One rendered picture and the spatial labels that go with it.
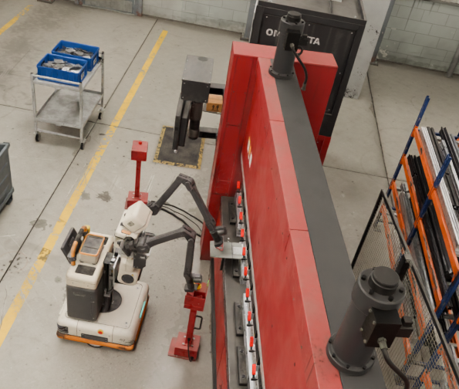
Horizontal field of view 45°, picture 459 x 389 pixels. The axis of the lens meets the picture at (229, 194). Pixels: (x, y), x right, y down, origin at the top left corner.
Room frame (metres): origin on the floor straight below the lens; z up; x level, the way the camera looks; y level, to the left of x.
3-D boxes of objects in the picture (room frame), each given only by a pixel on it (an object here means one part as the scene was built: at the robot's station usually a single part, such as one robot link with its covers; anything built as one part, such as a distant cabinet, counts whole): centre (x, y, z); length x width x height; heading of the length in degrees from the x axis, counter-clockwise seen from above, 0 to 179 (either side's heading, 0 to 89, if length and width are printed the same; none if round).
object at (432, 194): (4.15, -2.01, 0.87); 2.20 x 0.50 x 1.75; 0
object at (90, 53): (6.28, 2.20, 0.92); 0.50 x 0.36 x 0.18; 90
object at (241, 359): (2.31, -0.31, 0.89); 0.30 x 0.05 x 0.03; 9
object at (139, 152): (4.79, 1.01, 0.41); 0.25 x 0.20 x 0.83; 99
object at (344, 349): (1.39, -0.64, 2.53); 0.33 x 0.25 x 0.47; 9
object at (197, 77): (4.48, 0.47, 1.53); 0.51 x 0.25 x 0.85; 5
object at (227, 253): (3.29, -0.06, 1.00); 0.26 x 0.18 x 0.01; 99
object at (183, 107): (4.42, 0.55, 1.42); 0.45 x 0.12 x 0.36; 5
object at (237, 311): (2.71, -0.25, 0.89); 0.30 x 0.05 x 0.03; 9
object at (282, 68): (3.86, -0.25, 2.53); 0.33 x 0.25 x 0.47; 9
